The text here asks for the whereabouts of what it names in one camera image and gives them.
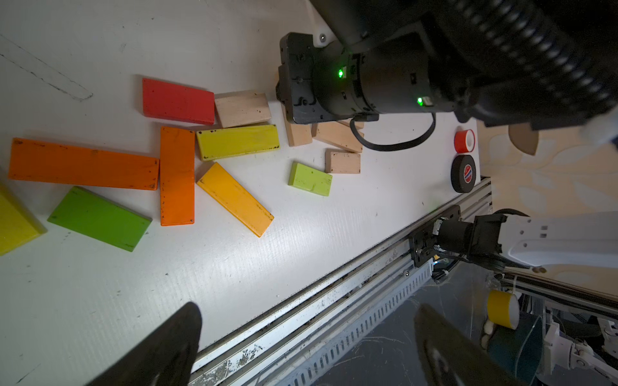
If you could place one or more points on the light green small block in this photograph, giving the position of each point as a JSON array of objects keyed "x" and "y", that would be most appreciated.
[{"x": 309, "y": 179}]

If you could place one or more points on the yellow long block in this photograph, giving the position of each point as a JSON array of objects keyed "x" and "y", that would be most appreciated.
[{"x": 18, "y": 225}]

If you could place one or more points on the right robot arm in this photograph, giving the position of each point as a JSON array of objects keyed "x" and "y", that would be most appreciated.
[{"x": 551, "y": 64}]

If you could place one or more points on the wood long block lower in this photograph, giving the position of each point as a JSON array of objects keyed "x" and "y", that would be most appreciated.
[{"x": 338, "y": 135}]

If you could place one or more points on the wood block beside red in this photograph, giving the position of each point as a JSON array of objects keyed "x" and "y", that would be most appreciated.
[{"x": 242, "y": 108}]

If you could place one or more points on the wood long block vertical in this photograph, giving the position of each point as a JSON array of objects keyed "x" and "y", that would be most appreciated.
[{"x": 297, "y": 135}]

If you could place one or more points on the wood small block upper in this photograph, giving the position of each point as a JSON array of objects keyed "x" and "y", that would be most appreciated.
[{"x": 358, "y": 125}]

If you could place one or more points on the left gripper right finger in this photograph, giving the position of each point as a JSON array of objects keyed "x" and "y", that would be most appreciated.
[{"x": 448, "y": 357}]

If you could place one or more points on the red tape roll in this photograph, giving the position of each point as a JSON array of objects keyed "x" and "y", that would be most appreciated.
[{"x": 465, "y": 141}]

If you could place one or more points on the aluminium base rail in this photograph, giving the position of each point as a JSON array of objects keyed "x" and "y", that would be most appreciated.
[{"x": 298, "y": 341}]

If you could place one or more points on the black tape roll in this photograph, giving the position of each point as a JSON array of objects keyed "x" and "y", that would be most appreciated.
[{"x": 463, "y": 173}]

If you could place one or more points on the dark green block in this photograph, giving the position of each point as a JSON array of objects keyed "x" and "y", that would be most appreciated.
[{"x": 92, "y": 215}]

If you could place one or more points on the yellow-green long block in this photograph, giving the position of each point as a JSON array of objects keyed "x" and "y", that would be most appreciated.
[{"x": 232, "y": 142}]

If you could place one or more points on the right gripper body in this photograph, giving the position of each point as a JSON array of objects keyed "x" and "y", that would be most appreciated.
[{"x": 332, "y": 83}]

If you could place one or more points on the orange long block flat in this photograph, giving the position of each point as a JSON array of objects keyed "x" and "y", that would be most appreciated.
[{"x": 47, "y": 162}]

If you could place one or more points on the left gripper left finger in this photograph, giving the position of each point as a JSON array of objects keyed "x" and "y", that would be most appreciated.
[{"x": 165, "y": 357}]

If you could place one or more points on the wood small block lowest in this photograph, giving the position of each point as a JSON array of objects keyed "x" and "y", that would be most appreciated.
[{"x": 342, "y": 162}]

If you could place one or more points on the amber yellow block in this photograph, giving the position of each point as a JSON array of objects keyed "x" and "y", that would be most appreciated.
[{"x": 232, "y": 196}]

